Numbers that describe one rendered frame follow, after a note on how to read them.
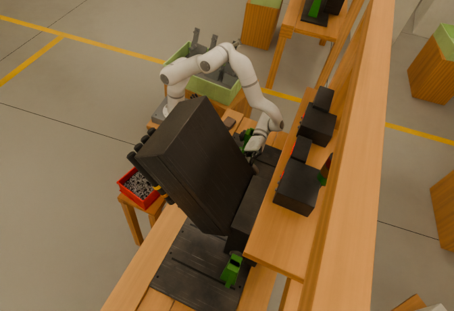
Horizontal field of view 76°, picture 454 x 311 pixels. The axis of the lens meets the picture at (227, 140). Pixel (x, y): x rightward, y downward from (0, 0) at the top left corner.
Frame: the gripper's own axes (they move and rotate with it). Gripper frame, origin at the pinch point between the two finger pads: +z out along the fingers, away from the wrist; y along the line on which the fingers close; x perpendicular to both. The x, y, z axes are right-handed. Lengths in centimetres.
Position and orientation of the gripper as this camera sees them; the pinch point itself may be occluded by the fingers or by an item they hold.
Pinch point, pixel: (248, 161)
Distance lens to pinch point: 155.3
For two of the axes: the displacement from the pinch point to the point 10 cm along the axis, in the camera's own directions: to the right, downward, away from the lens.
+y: 6.5, -0.5, -7.6
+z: -4.0, 8.3, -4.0
